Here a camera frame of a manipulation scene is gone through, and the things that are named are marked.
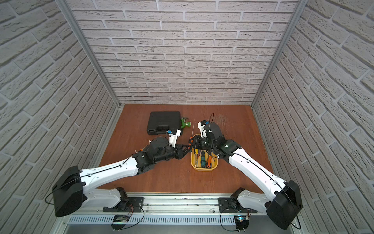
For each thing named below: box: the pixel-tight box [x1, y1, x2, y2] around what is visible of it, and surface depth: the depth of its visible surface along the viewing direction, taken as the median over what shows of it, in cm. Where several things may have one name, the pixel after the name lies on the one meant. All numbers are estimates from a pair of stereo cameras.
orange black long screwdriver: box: [206, 155, 212, 169], surface depth 89 cm
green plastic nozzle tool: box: [180, 117, 192, 129], surface depth 106 cm
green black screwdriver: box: [200, 150, 206, 169], surface depth 89 cm
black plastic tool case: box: [147, 111, 182, 136], surface depth 107 cm
